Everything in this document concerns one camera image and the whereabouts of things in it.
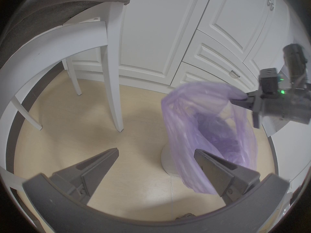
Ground white wardrobe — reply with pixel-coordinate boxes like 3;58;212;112
66;0;292;94

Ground white trash bin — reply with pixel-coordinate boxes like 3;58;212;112
161;143;186;178

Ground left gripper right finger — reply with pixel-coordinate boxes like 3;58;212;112
194;149;261;202

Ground purple plastic bag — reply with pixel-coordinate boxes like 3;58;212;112
161;81;258;195

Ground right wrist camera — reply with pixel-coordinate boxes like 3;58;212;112
259;68;279;95

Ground white chair grey cushions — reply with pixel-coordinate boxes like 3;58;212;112
0;0;132;233

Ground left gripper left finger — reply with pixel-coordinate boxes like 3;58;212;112
52;148;119;205

